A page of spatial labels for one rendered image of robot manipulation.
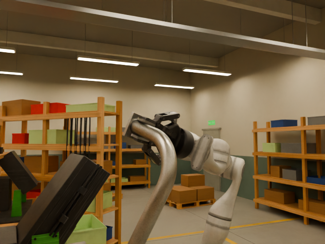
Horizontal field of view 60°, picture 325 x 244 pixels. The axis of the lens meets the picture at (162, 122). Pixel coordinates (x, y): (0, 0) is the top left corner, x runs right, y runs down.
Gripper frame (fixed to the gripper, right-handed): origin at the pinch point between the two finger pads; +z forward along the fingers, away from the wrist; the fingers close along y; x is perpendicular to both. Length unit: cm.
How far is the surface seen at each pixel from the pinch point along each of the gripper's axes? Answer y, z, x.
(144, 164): -139, -686, -670
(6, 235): -73, -22, -86
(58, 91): -9, -395, -905
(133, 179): -202, -668, -675
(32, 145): -95, -150, -385
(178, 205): -158, -542, -365
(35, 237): -64, -25, -67
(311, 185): 9, -582, -116
